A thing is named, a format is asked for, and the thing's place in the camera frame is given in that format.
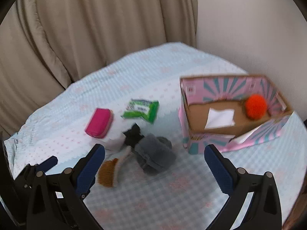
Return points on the magenta zip pouch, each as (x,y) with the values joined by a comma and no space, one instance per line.
(100,123)

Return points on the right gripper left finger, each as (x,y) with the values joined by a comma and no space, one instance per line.
(56,200)

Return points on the orange pompom ball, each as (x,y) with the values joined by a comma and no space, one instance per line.
(255,107)

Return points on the beige curtain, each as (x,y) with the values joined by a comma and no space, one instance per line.
(47,45)

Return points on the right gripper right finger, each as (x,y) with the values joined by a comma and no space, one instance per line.
(264,210)

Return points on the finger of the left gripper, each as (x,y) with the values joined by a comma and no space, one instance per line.
(47,164)

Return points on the black fabric scrunchie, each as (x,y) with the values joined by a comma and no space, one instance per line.
(133,136)

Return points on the pink cardboard box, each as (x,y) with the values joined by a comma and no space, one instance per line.
(221,92)

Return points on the grey fluffy sock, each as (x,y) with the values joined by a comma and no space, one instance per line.
(154,154)

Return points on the white cloth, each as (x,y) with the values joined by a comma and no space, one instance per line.
(220,118)

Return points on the light blue patterned bedsheet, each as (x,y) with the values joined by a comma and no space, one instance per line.
(141,88)

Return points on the green wet wipes pack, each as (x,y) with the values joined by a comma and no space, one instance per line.
(141,108)

